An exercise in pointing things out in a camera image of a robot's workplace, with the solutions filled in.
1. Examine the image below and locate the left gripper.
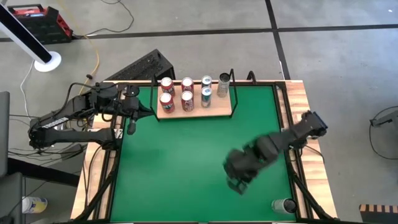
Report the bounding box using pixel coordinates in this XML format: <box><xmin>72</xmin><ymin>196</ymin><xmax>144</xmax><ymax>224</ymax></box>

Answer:
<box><xmin>119</xmin><ymin>95</ymin><xmax>155</xmax><ymax>136</ymax></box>

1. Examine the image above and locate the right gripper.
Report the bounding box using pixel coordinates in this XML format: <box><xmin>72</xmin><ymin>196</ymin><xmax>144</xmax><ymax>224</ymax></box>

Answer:
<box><xmin>223</xmin><ymin>146</ymin><xmax>271</xmax><ymax>196</ymax></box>

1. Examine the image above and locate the red Fanta can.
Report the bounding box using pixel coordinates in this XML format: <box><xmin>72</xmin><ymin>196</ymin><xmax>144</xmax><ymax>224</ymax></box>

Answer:
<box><xmin>159</xmin><ymin>92</ymin><xmax>175</xmax><ymax>114</ymax></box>
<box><xmin>160</xmin><ymin>77</ymin><xmax>175</xmax><ymax>96</ymax></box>

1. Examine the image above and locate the white Celsius can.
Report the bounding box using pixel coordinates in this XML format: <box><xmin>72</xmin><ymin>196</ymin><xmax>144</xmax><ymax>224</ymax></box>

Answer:
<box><xmin>271</xmin><ymin>197</ymin><xmax>298</xmax><ymax>215</ymax></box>
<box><xmin>216</xmin><ymin>72</ymin><xmax>231</xmax><ymax>98</ymax></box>

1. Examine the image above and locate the red Coca-Cola can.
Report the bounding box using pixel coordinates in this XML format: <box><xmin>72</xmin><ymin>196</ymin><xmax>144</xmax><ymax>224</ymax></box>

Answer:
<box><xmin>180</xmin><ymin>77</ymin><xmax>195</xmax><ymax>94</ymax></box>
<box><xmin>180</xmin><ymin>90</ymin><xmax>195</xmax><ymax>112</ymax></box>

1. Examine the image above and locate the blue Red Bull can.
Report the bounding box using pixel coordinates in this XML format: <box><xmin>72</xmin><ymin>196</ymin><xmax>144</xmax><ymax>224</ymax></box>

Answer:
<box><xmin>200</xmin><ymin>75</ymin><xmax>213</xmax><ymax>90</ymax></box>
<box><xmin>200</xmin><ymin>86</ymin><xmax>213</xmax><ymax>109</ymax></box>

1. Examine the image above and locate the black perforated computer case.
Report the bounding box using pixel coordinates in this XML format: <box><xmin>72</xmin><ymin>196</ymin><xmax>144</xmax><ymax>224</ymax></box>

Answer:
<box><xmin>93</xmin><ymin>49</ymin><xmax>176</xmax><ymax>94</ymax></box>

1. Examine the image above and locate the green table mat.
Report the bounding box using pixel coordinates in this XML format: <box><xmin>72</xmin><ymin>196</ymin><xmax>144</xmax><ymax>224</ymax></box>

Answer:
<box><xmin>109</xmin><ymin>85</ymin><xmax>297</xmax><ymax>222</ymax></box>

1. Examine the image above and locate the black power adapter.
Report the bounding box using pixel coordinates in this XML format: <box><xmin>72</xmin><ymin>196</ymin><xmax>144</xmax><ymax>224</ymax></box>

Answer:
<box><xmin>60</xmin><ymin>146</ymin><xmax>84</xmax><ymax>161</ymax></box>

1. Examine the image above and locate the red and black tool case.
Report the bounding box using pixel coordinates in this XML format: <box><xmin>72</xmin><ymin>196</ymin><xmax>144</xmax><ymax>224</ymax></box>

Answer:
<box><xmin>6</xmin><ymin>3</ymin><xmax>74</xmax><ymax>45</ymax></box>

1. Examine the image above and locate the white and yellow container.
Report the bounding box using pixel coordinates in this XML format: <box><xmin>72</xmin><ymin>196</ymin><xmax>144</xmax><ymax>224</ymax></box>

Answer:
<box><xmin>21</xmin><ymin>195</ymin><xmax>49</xmax><ymax>215</ymax></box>

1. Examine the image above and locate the grey furniture panel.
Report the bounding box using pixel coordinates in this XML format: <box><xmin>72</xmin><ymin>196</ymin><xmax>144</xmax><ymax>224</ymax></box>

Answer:
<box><xmin>0</xmin><ymin>91</ymin><xmax>25</xmax><ymax>224</ymax></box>

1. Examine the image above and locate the orange black striped box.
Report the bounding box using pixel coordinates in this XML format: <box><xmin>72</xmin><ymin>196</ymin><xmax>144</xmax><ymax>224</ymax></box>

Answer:
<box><xmin>358</xmin><ymin>203</ymin><xmax>398</xmax><ymax>224</ymax></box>

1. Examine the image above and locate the white and black floor stand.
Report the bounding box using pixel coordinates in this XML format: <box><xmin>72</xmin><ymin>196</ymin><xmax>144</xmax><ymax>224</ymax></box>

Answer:
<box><xmin>0</xmin><ymin>2</ymin><xmax>62</xmax><ymax>73</ymax></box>

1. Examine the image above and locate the grey floor stand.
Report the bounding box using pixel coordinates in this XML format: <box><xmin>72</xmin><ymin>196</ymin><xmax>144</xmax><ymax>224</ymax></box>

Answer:
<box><xmin>369</xmin><ymin>109</ymin><xmax>398</xmax><ymax>128</ymax></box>

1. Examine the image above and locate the black aluminium table frame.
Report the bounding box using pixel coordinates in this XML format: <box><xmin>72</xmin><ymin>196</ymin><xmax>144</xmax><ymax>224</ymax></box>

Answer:
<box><xmin>74</xmin><ymin>80</ymin><xmax>335</xmax><ymax>224</ymax></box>

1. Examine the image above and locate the yellow cable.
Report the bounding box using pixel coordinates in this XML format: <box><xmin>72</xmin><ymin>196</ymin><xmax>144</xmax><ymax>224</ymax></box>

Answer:
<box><xmin>55</xmin><ymin>0</ymin><xmax>100</xmax><ymax>94</ymax></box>

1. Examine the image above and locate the black floor cable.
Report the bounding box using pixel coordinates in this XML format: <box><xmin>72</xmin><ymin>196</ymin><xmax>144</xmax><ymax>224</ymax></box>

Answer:
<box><xmin>73</xmin><ymin>0</ymin><xmax>135</xmax><ymax>40</ymax></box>

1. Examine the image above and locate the white cable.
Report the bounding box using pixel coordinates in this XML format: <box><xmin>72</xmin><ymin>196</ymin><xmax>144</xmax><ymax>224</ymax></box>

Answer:
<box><xmin>19</xmin><ymin>60</ymin><xmax>77</xmax><ymax>125</ymax></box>

